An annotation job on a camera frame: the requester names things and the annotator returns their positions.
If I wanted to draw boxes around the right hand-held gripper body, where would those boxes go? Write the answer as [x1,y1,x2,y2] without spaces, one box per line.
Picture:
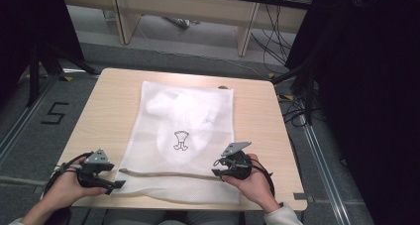
[216,141,255,181]

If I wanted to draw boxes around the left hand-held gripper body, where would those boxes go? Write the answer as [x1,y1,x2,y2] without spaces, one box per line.
[77,148,116,188]

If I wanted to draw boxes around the white mesh laundry bag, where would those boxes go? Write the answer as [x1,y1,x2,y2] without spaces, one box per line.
[113,80,242,205]

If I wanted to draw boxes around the person's right hand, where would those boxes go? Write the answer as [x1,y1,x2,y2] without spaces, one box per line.
[221,153,282,213]

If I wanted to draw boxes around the person's left hand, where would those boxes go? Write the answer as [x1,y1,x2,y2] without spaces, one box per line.
[49,165,110,209]

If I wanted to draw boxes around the person's grey clothing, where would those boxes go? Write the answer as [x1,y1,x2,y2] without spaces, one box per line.
[101,208,243,225]

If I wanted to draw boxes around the white garment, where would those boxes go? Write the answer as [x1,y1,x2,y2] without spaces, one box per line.
[147,89,221,160]

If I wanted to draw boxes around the grey tape strip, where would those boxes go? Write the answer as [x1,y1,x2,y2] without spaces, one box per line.
[292,191,315,203]

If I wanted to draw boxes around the black metal stand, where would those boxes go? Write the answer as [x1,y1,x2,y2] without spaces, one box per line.
[25,42,101,108]
[271,30,332,126]

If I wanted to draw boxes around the black curtain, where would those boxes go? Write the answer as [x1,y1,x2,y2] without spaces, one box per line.
[0,0,85,102]
[284,0,420,225]

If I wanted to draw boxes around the light wooden desk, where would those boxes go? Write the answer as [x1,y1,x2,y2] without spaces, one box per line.
[58,0,319,57]

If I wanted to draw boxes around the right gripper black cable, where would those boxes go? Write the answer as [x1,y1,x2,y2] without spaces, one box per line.
[250,158,277,198]

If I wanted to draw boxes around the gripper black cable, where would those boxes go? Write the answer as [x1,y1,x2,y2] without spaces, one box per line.
[250,158,277,198]
[44,151,95,197]

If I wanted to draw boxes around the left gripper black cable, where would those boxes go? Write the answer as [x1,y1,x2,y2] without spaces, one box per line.
[44,151,95,197]

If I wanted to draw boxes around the metal floor rail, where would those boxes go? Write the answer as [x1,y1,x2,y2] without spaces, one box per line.
[0,75,57,168]
[297,115,349,225]

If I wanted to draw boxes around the black floor cables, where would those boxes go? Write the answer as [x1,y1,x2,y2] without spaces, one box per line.
[250,3,328,128]

